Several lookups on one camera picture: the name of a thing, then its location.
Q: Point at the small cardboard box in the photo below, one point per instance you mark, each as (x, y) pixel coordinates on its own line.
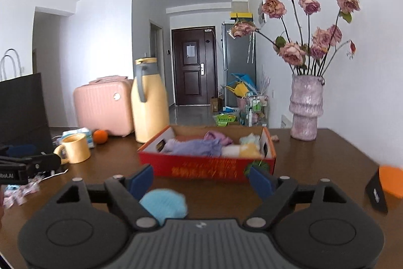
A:
(215, 104)

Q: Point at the tissue pack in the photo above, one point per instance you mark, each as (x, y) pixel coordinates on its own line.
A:
(78, 132)

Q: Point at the red cardboard box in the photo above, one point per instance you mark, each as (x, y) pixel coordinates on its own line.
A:
(207, 168)

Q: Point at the orange fruit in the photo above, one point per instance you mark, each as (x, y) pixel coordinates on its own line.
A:
(100, 136)

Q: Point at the yellow mug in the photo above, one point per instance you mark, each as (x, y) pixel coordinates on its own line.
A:
(77, 149)

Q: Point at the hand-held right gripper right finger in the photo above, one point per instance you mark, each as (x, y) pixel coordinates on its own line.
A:
(259, 180)

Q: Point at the black paper bag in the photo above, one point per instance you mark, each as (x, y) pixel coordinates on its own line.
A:
(22, 111)

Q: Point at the dried pink roses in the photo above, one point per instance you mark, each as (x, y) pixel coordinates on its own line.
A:
(292, 51)

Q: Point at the green basket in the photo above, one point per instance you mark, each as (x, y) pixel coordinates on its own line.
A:
(226, 119)

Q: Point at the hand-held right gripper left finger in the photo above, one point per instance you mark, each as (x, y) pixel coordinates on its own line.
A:
(143, 180)

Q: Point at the yellow white soft cloth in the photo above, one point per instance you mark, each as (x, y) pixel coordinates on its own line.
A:
(245, 151)

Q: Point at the white trolley rack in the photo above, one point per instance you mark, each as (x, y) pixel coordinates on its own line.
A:
(256, 110)

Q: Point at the purple glass vase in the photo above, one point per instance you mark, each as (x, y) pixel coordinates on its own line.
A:
(307, 111)

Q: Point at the pile of candy wrappers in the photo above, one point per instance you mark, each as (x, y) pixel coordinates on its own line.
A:
(19, 193)

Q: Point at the yellow thermos jug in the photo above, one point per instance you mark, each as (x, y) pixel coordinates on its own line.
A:
(151, 108)

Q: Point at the pink suitcase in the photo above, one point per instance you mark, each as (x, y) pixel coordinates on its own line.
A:
(100, 108)

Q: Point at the purple cloth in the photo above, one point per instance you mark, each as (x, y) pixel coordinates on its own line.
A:
(192, 147)

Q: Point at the dark brown door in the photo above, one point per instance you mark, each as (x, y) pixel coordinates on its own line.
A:
(193, 73)

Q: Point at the pink cloth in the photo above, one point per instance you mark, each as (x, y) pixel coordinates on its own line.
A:
(218, 137)

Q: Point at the light blue knit cloth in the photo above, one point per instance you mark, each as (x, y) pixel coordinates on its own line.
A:
(165, 206)

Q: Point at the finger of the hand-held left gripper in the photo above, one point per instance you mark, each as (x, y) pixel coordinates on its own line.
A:
(44, 162)

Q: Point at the grey refrigerator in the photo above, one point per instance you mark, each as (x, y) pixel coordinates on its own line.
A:
(237, 58)

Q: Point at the blue and yellow folded items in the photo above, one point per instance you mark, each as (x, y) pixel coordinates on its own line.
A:
(241, 86)

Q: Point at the black and orange object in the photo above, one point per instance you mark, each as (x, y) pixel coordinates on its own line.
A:
(387, 187)

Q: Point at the yellow box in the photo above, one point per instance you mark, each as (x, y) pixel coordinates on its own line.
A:
(241, 16)

